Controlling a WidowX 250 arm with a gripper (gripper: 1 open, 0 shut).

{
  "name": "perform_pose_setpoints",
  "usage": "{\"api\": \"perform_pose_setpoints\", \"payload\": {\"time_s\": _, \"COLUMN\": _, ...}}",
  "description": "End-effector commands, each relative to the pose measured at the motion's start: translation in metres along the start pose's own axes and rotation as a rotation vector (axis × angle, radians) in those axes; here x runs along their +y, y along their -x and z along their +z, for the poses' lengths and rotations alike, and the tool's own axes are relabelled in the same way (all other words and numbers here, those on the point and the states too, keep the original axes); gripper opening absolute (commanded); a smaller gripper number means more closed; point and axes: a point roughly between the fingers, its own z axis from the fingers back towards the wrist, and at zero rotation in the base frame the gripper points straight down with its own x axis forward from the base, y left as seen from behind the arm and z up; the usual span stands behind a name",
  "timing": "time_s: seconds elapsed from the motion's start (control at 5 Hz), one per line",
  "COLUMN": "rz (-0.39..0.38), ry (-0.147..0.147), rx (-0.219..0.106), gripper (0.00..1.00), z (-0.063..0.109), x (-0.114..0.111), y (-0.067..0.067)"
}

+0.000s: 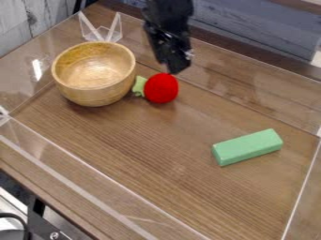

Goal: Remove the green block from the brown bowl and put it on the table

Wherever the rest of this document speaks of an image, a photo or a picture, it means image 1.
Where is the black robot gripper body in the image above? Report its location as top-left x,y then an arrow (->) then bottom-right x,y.
141,0 -> 193,41

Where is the clear acrylic corner bracket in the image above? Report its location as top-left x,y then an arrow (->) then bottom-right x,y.
77,12 -> 122,42

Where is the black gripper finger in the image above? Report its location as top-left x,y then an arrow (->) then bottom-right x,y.
165,36 -> 192,74
144,22 -> 168,64

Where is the light wooden bowl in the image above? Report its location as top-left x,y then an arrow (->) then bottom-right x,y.
50,41 -> 136,107

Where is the green rectangular block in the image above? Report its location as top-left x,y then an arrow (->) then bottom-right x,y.
211,128 -> 283,166

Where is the red knitted strawberry toy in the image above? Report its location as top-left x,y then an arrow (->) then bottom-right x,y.
130,73 -> 179,104

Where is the black table frame bracket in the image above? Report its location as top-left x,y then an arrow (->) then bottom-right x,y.
27,197 -> 90,240

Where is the black cable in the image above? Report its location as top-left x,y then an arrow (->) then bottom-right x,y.
0,213 -> 30,240

